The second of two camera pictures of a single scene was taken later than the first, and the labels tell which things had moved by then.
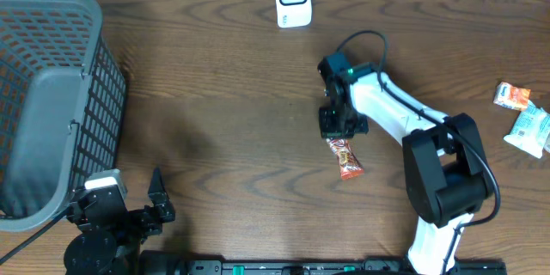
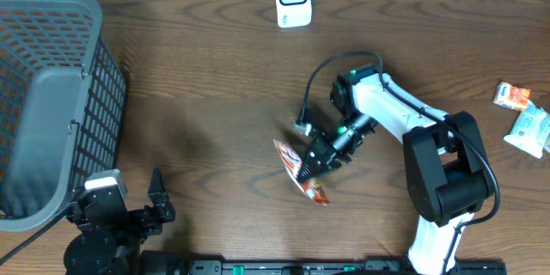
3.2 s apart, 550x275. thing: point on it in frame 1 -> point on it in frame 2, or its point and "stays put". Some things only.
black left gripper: x=148 y=221 stays put
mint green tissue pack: x=530 y=130 stays put
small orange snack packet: x=511 y=96 stays put
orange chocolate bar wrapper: x=350 y=165 -> x=293 y=162
